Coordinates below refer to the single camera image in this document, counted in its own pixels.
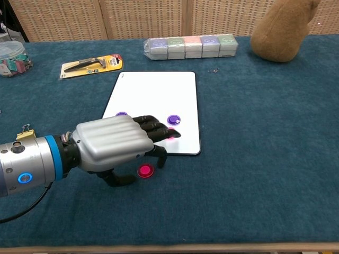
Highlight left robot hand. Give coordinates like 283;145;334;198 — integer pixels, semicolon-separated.
59;115;182;188

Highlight plain pink round magnet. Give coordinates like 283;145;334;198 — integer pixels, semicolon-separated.
137;163;155;179

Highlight white magnetic board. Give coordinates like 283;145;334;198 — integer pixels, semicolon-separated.
101;70;202;156

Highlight razor in yellow blister pack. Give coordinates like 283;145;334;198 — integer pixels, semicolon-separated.
58;53;124;80

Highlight yellow binder clip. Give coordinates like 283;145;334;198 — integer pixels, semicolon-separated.
15;123;37;140

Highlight wrapped pack of five boxes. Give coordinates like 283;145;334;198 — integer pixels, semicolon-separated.
143;34;239;61

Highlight wicker folding screen panel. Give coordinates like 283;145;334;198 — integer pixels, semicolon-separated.
98;0;188;41
7;0;109;43
185;0;339;38

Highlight clear jar of binder clips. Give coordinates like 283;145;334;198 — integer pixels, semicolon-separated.
0;40;34;78

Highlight teal felt table cover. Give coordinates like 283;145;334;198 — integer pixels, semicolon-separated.
0;34;339;248

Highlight black stand pole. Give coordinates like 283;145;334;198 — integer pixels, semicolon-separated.
5;0;30;43

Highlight brown plush toy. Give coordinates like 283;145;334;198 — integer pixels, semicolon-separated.
250;0;323;63

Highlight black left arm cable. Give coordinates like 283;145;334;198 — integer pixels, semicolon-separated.
0;182;53;224

